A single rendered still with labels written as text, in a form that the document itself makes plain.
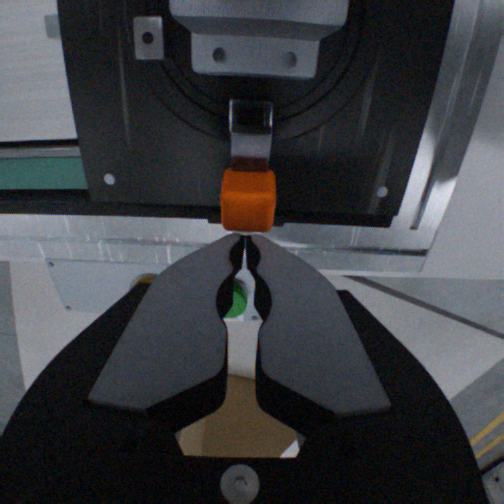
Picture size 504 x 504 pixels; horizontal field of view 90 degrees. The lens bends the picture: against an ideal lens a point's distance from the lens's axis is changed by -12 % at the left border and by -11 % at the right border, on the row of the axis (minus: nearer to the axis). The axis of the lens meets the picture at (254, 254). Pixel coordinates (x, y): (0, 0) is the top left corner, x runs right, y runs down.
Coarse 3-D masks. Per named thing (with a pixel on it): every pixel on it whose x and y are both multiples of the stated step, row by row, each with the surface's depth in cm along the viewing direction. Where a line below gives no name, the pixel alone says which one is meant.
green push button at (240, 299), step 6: (234, 282) 26; (234, 288) 25; (240, 288) 26; (234, 294) 25; (240, 294) 26; (246, 294) 26; (234, 300) 26; (240, 300) 26; (246, 300) 26; (234, 306) 26; (240, 306) 26; (246, 306) 27; (228, 312) 27; (234, 312) 27; (240, 312) 27
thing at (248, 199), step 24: (240, 120) 14; (264, 120) 14; (240, 144) 10; (264, 144) 10; (240, 168) 10; (264, 168) 10; (240, 192) 10; (264, 192) 10; (240, 216) 10; (264, 216) 10
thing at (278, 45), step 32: (192, 0) 6; (224, 0) 6; (256, 0) 6; (288, 0) 6; (320, 0) 6; (192, 32) 9; (224, 32) 8; (256, 32) 8; (288, 32) 7; (320, 32) 7; (192, 64) 9; (224, 64) 9; (256, 64) 9; (288, 64) 9
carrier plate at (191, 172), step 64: (64, 0) 14; (448, 0) 14; (128, 64) 16; (384, 64) 16; (128, 128) 18; (192, 128) 18; (320, 128) 18; (384, 128) 18; (128, 192) 20; (192, 192) 20; (320, 192) 21; (384, 192) 20
